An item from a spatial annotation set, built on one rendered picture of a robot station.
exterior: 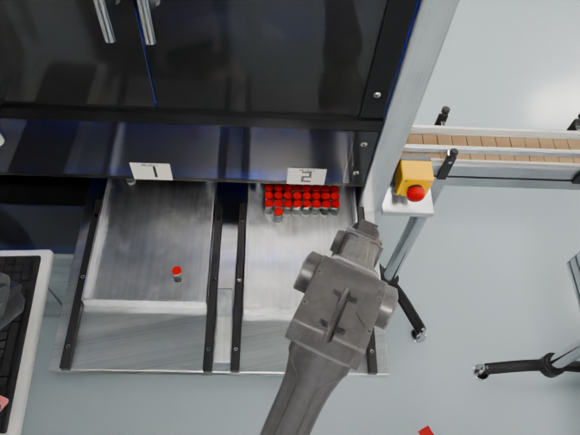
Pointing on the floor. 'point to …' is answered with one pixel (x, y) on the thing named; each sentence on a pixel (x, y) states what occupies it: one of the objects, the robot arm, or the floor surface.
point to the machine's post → (406, 97)
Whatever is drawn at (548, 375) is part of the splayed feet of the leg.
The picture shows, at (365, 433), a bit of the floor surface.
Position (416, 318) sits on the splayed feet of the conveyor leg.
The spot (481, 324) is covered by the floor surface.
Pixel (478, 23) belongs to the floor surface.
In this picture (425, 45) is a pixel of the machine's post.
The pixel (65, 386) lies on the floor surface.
